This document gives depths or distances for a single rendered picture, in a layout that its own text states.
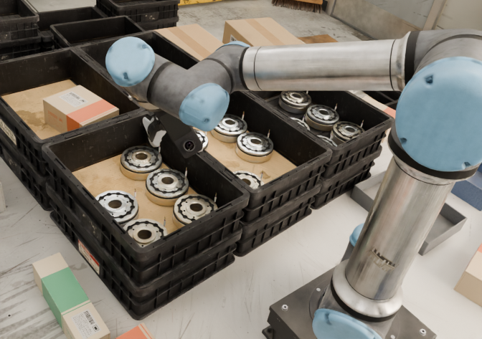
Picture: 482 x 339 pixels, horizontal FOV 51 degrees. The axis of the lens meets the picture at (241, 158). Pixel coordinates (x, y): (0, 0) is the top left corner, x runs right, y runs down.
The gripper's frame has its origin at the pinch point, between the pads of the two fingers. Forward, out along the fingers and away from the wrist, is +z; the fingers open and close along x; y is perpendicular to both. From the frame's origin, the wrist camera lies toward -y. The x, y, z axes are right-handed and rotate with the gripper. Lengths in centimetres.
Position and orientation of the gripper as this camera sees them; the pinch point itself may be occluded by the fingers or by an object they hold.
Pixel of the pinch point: (185, 130)
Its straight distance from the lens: 110.5
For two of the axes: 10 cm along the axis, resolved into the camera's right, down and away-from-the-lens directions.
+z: 1.2, 2.2, 9.7
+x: -8.5, 5.3, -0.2
